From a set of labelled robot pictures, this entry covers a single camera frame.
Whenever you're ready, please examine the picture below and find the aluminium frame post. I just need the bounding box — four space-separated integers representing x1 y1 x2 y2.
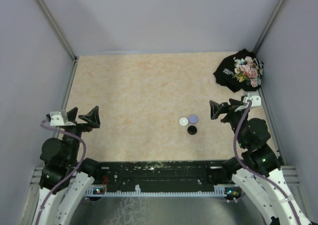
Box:
26 0 80 62
252 0 287 54

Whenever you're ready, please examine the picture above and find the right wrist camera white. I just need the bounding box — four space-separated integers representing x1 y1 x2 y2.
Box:
235 91 262 112

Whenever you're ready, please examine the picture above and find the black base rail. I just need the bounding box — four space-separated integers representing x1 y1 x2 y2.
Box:
92 160 233 194

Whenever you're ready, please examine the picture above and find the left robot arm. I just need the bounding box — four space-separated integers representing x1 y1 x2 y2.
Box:
32 106 103 225

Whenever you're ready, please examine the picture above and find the aluminium frame post left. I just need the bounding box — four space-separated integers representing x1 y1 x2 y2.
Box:
26 0 80 62

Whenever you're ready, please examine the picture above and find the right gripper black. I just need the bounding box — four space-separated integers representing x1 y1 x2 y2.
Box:
210 97 251 148

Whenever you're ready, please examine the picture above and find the purple earbud case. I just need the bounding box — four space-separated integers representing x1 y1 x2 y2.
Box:
188 115 198 124

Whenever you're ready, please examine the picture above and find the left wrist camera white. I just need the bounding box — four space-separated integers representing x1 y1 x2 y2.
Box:
49 110 68 127

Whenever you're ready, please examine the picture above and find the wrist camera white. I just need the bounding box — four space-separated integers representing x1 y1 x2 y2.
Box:
235 91 262 112
49 110 68 127

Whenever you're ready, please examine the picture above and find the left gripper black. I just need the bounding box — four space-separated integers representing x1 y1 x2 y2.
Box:
63 105 100 161

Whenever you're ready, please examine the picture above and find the aluminium frame post right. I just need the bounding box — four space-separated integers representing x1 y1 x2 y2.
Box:
252 0 287 54

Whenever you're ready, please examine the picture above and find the black floral cloth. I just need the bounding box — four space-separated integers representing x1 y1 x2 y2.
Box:
214 49 264 92

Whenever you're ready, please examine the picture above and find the white earbud case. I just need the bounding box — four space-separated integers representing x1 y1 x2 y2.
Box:
179 117 189 127

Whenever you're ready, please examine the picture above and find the black earbud case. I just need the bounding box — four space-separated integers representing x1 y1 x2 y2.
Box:
187 125 197 135

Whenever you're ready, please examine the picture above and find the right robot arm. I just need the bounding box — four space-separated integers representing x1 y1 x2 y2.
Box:
209 96 312 225

